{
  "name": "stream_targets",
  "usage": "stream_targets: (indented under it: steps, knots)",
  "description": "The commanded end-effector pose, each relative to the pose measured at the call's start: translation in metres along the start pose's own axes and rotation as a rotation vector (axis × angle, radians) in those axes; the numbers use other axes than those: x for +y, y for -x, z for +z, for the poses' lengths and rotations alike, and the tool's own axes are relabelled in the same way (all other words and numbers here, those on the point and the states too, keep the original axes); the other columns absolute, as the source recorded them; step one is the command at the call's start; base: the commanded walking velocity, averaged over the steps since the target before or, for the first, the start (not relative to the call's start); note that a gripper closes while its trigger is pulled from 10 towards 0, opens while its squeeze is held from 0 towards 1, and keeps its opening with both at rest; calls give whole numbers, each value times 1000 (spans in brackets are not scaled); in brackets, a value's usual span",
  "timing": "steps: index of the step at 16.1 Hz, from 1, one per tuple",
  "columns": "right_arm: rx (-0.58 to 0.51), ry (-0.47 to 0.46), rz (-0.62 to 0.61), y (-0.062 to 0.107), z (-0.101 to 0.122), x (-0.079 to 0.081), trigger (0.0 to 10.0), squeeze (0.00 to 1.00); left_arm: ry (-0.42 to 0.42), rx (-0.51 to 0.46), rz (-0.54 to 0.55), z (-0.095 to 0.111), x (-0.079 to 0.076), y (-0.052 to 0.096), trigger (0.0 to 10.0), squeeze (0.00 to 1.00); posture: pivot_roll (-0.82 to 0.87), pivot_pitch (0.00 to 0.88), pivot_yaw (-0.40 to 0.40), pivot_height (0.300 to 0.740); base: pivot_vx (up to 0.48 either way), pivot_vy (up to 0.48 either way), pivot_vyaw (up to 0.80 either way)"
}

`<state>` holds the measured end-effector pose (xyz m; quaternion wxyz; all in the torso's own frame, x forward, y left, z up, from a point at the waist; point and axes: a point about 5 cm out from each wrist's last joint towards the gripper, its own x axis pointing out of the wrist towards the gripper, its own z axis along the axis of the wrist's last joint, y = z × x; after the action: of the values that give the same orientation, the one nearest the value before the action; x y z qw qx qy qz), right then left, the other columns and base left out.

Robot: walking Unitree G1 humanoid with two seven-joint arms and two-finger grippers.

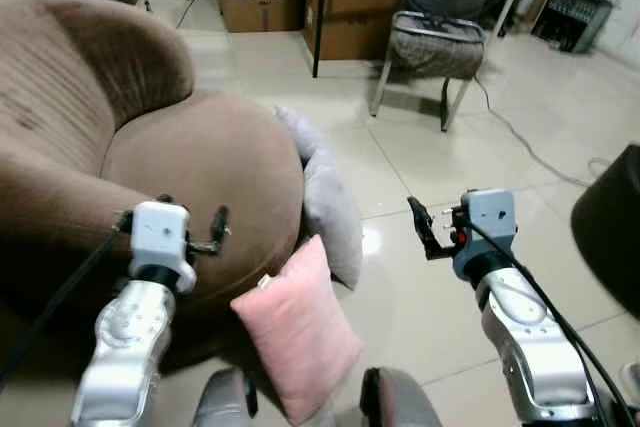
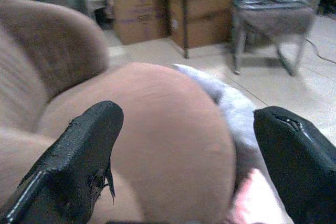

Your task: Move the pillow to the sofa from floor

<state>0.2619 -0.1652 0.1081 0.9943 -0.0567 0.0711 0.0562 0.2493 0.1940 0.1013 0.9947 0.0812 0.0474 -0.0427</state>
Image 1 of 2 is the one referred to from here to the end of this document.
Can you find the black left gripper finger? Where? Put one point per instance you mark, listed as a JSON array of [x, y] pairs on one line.
[[126, 222], [220, 227]]

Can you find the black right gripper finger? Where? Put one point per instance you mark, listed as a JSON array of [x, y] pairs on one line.
[[425, 229]]

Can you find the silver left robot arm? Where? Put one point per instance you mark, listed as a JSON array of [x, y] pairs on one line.
[[125, 347]]

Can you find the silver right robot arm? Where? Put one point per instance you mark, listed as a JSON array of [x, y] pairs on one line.
[[530, 347]]

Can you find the brown velvet round sofa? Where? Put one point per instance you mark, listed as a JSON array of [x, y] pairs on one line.
[[200, 167]]

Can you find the grey pillow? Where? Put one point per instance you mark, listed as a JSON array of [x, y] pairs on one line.
[[330, 207]]

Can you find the pink pillow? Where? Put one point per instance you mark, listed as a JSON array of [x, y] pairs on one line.
[[300, 337]]

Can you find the black round ottoman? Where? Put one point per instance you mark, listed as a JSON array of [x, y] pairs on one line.
[[610, 227]]

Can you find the grey left robot leg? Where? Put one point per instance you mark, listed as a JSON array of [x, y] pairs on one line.
[[225, 402]]

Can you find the grey robot leg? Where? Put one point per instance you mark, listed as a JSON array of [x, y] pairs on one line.
[[225, 402], [400, 402]]

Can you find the grey right robot leg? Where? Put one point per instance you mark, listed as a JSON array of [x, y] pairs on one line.
[[400, 402]]

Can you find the plaid chair holding fan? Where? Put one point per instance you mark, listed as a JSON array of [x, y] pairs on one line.
[[435, 47]]

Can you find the plain brown cardboard box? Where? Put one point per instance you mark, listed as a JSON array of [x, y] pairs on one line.
[[350, 32]]

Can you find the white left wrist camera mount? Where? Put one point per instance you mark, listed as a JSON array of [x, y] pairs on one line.
[[160, 237]]

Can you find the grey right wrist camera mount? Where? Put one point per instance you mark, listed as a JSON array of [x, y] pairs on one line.
[[490, 217]]

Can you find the white table black frame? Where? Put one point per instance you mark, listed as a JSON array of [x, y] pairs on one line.
[[316, 47]]

